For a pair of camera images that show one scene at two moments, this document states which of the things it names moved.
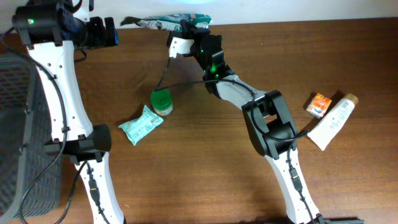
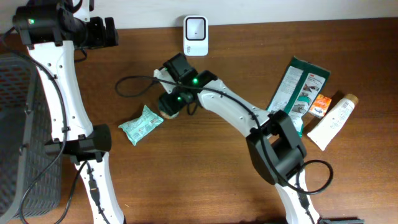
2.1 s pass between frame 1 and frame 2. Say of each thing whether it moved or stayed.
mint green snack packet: stayed
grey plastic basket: stayed
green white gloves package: moved
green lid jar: moved
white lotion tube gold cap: stayed
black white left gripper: stayed
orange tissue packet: stayed
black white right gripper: moved
